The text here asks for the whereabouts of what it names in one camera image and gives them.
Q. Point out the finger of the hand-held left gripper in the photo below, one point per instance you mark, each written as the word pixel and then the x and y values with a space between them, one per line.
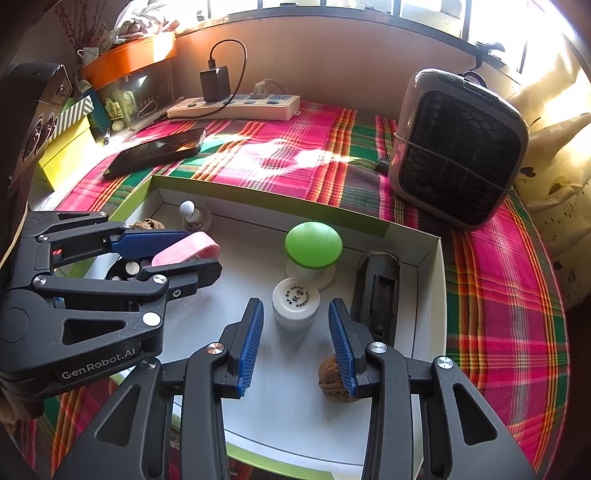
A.
pixel 147 242
pixel 194 272

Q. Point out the green potted plant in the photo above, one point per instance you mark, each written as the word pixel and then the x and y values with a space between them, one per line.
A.
pixel 143 23

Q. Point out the white plug adapter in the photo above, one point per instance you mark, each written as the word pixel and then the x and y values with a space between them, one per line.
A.
pixel 263 90

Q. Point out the green mushroom-shaped object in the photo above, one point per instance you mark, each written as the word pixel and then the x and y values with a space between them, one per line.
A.
pixel 313 244

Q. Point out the black window latch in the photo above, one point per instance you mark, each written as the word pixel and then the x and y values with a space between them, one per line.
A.
pixel 488 53

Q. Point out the black cylindrical device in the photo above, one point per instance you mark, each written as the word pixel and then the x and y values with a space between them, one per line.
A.
pixel 376 295

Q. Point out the white power strip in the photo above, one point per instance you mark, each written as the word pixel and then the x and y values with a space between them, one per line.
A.
pixel 258 108

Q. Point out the brown cutout cardboard box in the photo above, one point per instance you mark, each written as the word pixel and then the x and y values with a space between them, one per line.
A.
pixel 46 115

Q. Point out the cream heart-print curtain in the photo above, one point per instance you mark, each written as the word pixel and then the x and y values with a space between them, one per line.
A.
pixel 558 184

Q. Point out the window frame with metal bars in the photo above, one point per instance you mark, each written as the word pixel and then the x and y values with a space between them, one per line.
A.
pixel 369 11

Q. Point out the black charger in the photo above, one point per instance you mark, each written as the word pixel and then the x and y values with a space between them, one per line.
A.
pixel 214 84

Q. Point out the white knob with clear base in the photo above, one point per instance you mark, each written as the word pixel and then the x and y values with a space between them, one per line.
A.
pixel 187 207

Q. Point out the yellow box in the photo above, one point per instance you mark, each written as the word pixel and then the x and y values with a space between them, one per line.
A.
pixel 64 152

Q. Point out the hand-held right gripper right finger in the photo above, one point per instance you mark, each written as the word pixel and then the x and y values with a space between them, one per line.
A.
pixel 341 346

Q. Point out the small marker pen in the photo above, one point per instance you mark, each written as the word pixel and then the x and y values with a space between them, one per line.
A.
pixel 106 137

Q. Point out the green white striped box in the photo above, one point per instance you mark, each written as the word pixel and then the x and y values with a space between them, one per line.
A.
pixel 74 115

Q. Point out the red dried branches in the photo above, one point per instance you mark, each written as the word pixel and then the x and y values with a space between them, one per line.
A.
pixel 78 23

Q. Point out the brown walnut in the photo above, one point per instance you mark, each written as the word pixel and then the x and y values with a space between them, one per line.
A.
pixel 330 378
pixel 147 225

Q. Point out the glass tank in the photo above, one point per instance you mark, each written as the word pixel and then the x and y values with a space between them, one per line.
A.
pixel 138 97

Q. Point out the grey portable heater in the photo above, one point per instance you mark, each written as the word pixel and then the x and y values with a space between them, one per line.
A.
pixel 461 152

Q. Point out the orange planter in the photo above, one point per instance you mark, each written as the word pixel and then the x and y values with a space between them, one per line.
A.
pixel 129 57

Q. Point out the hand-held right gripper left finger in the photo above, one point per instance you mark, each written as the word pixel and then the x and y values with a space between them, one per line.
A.
pixel 249 346

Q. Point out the black smartphone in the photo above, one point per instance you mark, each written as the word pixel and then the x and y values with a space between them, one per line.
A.
pixel 152 152

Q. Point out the pink hair band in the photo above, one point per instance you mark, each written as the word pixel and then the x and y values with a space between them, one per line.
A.
pixel 184 247

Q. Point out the small white bottle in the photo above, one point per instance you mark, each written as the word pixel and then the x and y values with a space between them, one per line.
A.
pixel 296 300

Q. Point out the plaid tablecloth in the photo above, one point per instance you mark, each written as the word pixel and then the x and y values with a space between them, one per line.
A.
pixel 498 323

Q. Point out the white cardboard box tray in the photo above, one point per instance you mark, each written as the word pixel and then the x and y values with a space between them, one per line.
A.
pixel 277 415

